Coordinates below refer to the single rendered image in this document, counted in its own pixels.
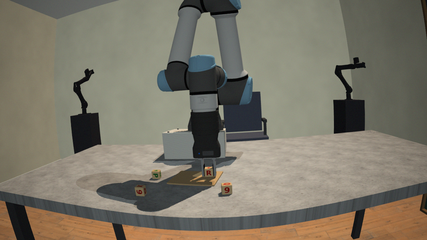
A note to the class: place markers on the tan block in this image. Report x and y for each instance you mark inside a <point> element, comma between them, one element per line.
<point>156,174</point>
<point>208,171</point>
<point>226,188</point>
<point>140,190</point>

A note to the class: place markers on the tan flat mat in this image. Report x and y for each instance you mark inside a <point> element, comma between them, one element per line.
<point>194,178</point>

